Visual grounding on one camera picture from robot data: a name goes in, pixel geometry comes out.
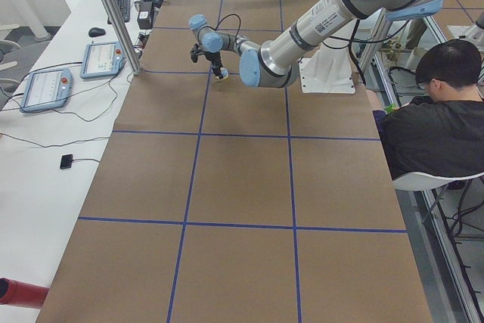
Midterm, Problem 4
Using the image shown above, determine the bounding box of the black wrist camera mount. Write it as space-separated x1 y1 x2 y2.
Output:
190 44 205 63

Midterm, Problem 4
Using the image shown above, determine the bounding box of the black power adapter box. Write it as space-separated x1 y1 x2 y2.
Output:
137 2 154 30

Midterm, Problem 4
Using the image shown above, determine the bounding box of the aluminium frame post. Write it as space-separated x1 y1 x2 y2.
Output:
101 0 141 76

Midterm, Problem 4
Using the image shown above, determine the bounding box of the black camera cable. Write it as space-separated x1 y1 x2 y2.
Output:
211 13 243 42

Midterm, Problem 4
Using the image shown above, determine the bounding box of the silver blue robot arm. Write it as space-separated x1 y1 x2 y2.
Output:
188 0 443 89

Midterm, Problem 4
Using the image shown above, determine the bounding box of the small black square pad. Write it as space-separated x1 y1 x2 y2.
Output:
60 154 73 170

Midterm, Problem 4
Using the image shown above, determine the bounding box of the green plastic toy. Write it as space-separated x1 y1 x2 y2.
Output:
383 104 399 114

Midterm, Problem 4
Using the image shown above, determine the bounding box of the white chair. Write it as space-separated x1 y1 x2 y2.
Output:
391 170 484 225

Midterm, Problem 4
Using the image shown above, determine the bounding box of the red cylinder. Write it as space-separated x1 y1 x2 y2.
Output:
1 278 49 309

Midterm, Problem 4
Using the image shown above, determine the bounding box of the near blue teach pendant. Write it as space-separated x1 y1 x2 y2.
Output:
20 68 73 113

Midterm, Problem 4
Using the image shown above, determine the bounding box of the far blue teach pendant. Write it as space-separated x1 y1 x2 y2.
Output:
79 42 126 79

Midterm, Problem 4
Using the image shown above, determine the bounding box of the black keyboard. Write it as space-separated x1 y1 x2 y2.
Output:
116 0 131 23

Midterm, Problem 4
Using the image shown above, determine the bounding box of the person in black jacket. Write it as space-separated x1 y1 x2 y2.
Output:
367 39 483 179

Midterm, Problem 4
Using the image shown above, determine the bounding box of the blue teach pendant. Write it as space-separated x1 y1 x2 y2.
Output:
79 42 126 79
20 68 73 113

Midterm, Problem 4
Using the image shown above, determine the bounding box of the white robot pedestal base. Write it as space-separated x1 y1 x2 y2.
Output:
299 38 355 95

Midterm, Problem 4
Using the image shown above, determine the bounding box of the black computer mouse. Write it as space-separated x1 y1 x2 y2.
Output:
88 27 106 38

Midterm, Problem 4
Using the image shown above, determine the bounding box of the blue cream call bell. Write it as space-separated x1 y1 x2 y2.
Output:
216 67 229 80

